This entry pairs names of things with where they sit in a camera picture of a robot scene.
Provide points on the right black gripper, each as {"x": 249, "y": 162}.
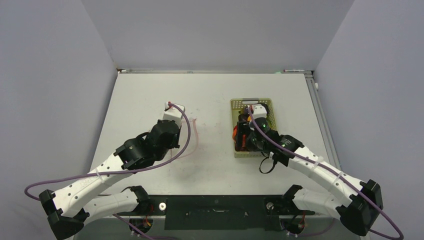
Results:
{"x": 244, "y": 129}

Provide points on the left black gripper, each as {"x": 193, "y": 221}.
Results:
{"x": 175, "y": 144}

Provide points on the orange tangerine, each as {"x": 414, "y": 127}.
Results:
{"x": 234, "y": 135}

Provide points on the beige plastic basket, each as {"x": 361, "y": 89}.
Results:
{"x": 237, "y": 104}

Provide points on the clear zip top bag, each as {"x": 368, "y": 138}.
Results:
{"x": 193, "y": 142}

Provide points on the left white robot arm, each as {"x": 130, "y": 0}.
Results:
{"x": 69, "y": 209}

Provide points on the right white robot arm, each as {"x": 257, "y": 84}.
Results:
{"x": 354, "y": 202}

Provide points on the purple eggplant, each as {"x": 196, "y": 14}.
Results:
{"x": 243, "y": 114}

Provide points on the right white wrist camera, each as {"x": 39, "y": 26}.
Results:
{"x": 259, "y": 110}

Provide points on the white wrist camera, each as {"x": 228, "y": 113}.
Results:
{"x": 171, "y": 113}
{"x": 259, "y": 110}

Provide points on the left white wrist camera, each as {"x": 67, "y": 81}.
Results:
{"x": 171, "y": 113}

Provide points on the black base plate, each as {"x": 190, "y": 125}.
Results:
{"x": 219, "y": 212}

